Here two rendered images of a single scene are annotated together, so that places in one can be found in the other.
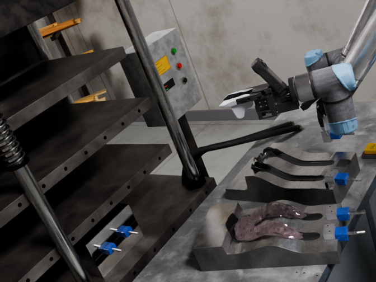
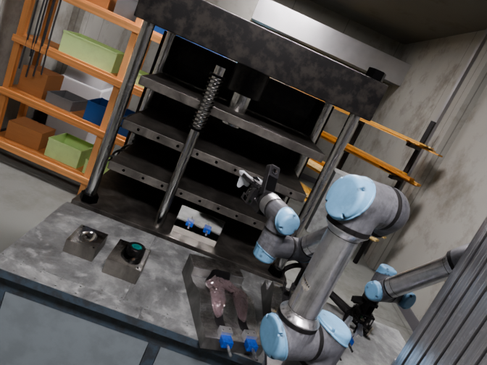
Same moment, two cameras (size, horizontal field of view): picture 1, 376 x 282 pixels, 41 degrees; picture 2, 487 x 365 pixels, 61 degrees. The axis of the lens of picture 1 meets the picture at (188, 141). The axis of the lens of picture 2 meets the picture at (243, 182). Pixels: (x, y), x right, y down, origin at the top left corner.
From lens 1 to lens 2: 109 cm
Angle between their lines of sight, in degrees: 37
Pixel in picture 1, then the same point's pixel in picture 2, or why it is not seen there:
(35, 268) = (151, 179)
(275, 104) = (252, 197)
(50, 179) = (203, 156)
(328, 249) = (206, 332)
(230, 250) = (194, 276)
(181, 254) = not seen: hidden behind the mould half
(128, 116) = (280, 187)
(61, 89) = (261, 130)
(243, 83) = not seen: hidden behind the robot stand
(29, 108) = (235, 118)
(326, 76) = (276, 206)
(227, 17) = not seen: outside the picture
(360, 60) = (317, 235)
